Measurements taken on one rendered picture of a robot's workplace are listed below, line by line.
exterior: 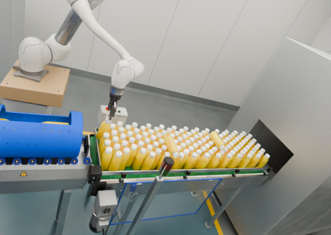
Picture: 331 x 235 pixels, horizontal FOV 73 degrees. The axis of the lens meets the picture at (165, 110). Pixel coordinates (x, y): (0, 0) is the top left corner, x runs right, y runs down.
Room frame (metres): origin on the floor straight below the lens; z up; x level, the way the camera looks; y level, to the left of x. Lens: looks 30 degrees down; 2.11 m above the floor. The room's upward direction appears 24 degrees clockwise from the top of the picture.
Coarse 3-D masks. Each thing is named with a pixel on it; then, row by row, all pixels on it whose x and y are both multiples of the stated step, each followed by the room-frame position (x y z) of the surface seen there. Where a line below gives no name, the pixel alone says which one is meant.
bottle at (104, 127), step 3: (102, 123) 1.20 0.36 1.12; (105, 123) 1.20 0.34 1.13; (102, 126) 1.19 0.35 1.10; (105, 126) 1.19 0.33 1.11; (108, 126) 1.20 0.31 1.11; (99, 129) 1.20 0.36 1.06; (102, 129) 1.19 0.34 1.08; (105, 129) 1.19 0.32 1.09; (108, 129) 1.21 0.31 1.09; (99, 132) 1.19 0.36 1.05; (102, 132) 1.19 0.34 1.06; (105, 132) 1.20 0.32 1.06; (96, 135) 1.20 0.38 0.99; (99, 135) 1.19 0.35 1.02; (102, 135) 1.19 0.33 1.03; (99, 138) 1.19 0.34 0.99
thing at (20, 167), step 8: (0, 168) 0.74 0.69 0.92; (8, 168) 0.76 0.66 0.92; (16, 168) 0.77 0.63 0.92; (24, 168) 0.79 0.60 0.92; (32, 168) 0.82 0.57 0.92; (40, 168) 0.84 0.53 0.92; (48, 168) 0.86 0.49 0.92; (56, 168) 0.88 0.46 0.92; (64, 168) 0.91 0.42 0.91; (72, 168) 0.93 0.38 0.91; (80, 168) 0.95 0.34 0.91
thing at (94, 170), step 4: (92, 168) 0.92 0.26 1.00; (96, 168) 0.93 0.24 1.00; (100, 168) 0.94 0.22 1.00; (88, 172) 0.92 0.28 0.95; (92, 172) 0.89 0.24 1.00; (96, 172) 0.91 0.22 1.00; (100, 172) 0.92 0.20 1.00; (88, 176) 0.90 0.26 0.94; (92, 176) 0.88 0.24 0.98; (96, 176) 0.89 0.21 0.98; (100, 176) 0.91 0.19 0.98; (88, 180) 0.88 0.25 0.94; (92, 180) 0.89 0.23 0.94; (96, 180) 0.89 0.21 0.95
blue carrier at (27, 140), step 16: (0, 112) 0.92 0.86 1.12; (16, 112) 0.97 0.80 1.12; (80, 112) 1.08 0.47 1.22; (0, 128) 0.75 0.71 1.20; (16, 128) 0.79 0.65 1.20; (32, 128) 0.83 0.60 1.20; (48, 128) 0.87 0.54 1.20; (64, 128) 0.92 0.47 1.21; (80, 128) 0.97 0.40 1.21; (0, 144) 0.72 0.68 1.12; (16, 144) 0.76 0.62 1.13; (32, 144) 0.80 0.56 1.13; (48, 144) 0.84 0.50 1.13; (64, 144) 0.88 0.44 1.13; (80, 144) 0.93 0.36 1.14
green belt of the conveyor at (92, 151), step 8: (96, 152) 1.15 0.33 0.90; (96, 160) 1.09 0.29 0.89; (128, 168) 1.13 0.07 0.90; (104, 176) 0.99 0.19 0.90; (112, 176) 1.01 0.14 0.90; (120, 176) 1.04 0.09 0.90; (128, 176) 1.07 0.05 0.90; (136, 176) 1.10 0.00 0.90; (144, 176) 1.13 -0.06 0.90; (152, 176) 1.16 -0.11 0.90; (168, 176) 1.22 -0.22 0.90
